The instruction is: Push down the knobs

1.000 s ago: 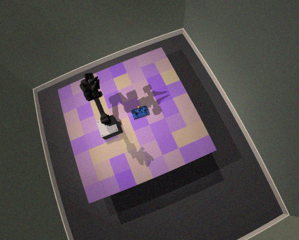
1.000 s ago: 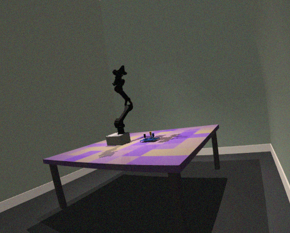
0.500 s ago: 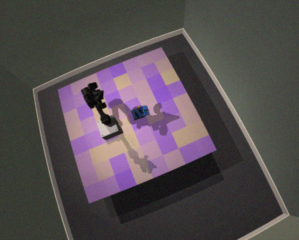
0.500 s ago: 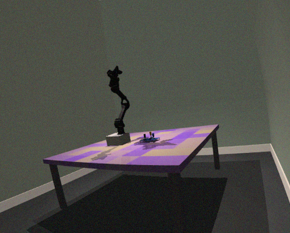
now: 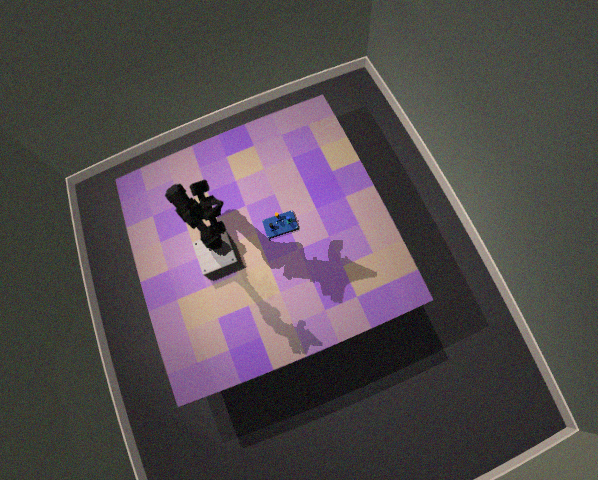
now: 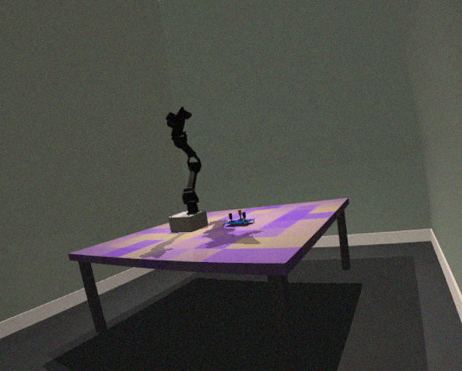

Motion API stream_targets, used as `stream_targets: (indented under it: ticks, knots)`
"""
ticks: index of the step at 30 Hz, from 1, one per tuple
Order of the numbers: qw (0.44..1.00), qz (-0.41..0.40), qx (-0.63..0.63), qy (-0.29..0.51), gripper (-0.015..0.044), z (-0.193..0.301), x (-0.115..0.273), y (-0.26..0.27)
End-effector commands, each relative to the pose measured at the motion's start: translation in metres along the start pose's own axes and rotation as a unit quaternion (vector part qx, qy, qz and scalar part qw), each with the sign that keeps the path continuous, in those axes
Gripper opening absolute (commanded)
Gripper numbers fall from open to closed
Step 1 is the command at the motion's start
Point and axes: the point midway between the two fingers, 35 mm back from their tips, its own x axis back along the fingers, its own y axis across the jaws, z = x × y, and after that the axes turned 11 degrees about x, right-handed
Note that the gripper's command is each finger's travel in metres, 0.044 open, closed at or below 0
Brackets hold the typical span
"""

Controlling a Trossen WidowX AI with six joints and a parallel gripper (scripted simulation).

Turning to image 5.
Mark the blue circuit board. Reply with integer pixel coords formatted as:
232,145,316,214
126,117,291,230
262,210,298,238

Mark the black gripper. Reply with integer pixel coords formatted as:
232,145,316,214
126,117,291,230
190,179,227,238

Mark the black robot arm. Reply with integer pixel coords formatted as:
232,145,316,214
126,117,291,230
164,184,222,251

